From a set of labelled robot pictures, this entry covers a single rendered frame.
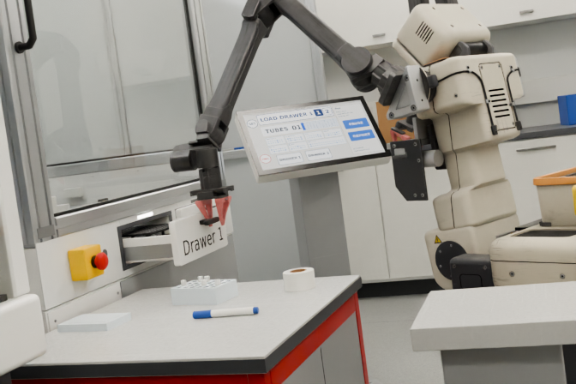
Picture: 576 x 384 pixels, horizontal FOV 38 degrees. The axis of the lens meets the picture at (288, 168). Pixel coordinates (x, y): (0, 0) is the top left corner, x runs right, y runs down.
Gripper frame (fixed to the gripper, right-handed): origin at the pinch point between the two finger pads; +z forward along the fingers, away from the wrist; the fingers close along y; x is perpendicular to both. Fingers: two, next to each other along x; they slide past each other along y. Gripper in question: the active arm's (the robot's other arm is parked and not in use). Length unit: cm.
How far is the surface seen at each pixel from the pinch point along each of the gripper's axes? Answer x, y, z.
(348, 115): -109, -9, -24
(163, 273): -2.5, 19.1, 12.6
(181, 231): 14.6, 2.9, -0.4
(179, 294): 34.4, -4.9, 11.5
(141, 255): 15.7, 14.3, 4.8
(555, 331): 61, -85, 16
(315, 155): -89, -1, -11
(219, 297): 35.0, -14.9, 12.5
